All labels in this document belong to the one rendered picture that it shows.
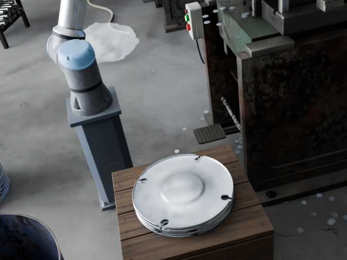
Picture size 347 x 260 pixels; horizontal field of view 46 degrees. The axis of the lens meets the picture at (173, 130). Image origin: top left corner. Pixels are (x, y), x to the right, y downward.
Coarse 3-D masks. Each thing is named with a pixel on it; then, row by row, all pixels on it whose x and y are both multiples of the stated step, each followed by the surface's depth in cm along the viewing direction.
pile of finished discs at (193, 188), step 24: (168, 168) 125; (192, 168) 123; (216, 168) 122; (144, 192) 118; (168, 192) 116; (192, 192) 115; (216, 192) 114; (144, 216) 111; (168, 216) 110; (192, 216) 108; (216, 216) 107
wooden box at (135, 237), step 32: (224, 160) 129; (128, 192) 124; (128, 224) 114; (224, 224) 109; (256, 224) 108; (128, 256) 106; (160, 256) 104; (192, 256) 106; (224, 256) 108; (256, 256) 111
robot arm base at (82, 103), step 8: (88, 88) 139; (96, 88) 141; (104, 88) 144; (72, 96) 143; (80, 96) 140; (88, 96) 140; (96, 96) 141; (104, 96) 144; (72, 104) 144; (80, 104) 142; (88, 104) 141; (96, 104) 142; (104, 104) 144; (80, 112) 143; (88, 112) 142; (96, 112) 143
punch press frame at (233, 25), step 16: (224, 0) 158; (240, 0) 156; (224, 16) 154; (240, 16) 144; (224, 32) 160; (240, 32) 139; (256, 32) 132; (272, 32) 130; (304, 32) 131; (320, 32) 132; (224, 48) 167; (240, 48) 144; (224, 96) 189; (240, 128) 169
